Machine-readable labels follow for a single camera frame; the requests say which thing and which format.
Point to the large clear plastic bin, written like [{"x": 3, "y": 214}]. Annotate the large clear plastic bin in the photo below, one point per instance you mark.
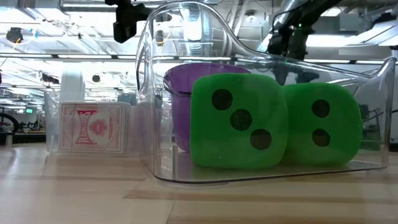
[{"x": 161, "y": 168}]

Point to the purple plastic bucket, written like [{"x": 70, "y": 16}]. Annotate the purple plastic bucket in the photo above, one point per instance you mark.
[{"x": 178, "y": 81}]

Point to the black ceiling device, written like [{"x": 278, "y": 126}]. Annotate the black ceiling device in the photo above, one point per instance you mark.
[
  {"x": 14, "y": 35},
  {"x": 159, "y": 37}
]

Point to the black ceiling spotlight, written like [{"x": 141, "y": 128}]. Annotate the black ceiling spotlight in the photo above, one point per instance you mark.
[{"x": 49, "y": 78}]

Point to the pink card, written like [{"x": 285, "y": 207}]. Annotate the pink card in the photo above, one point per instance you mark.
[{"x": 93, "y": 127}]

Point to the green foam die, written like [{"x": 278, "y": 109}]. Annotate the green foam die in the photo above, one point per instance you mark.
[
  {"x": 205, "y": 146},
  {"x": 342, "y": 149}
]

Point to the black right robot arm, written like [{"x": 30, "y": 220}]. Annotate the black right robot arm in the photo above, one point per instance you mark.
[{"x": 317, "y": 9}]

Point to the green exit sign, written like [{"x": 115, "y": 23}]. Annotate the green exit sign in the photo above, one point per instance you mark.
[{"x": 29, "y": 110}]

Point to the black round ceiling fixture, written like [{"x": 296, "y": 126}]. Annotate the black round ceiling fixture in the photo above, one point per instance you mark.
[{"x": 95, "y": 77}]

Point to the black table frame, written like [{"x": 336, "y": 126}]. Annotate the black table frame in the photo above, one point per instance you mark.
[{"x": 393, "y": 146}]

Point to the small clear plastic box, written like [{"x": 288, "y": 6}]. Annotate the small clear plastic box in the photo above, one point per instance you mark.
[{"x": 51, "y": 137}]

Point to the white building column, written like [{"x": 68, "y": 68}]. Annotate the white building column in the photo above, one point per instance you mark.
[{"x": 72, "y": 87}]

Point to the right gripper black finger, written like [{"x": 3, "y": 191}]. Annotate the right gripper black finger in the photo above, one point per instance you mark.
[
  {"x": 281, "y": 74},
  {"x": 306, "y": 76}
]

